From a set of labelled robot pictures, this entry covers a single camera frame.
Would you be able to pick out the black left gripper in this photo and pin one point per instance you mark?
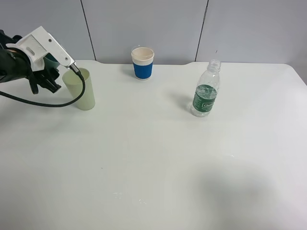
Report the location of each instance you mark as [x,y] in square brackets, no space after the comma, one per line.
[45,78]

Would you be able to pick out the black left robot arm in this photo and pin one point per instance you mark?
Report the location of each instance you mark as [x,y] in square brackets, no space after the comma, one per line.
[15,65]

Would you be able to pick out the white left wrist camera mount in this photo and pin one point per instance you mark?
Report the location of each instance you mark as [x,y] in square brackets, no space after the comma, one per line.
[37,44]

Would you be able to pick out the teal plastic cup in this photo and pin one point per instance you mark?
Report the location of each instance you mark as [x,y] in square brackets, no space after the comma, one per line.
[50,62]

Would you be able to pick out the blue sleeved paper cup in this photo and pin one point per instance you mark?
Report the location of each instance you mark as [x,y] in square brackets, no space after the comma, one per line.
[142,58]

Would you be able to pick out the clear water bottle green label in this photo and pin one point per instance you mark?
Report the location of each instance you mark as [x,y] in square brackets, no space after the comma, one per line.
[206,90]

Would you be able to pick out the light green plastic cup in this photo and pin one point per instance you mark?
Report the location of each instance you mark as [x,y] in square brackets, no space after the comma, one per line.
[75,87]

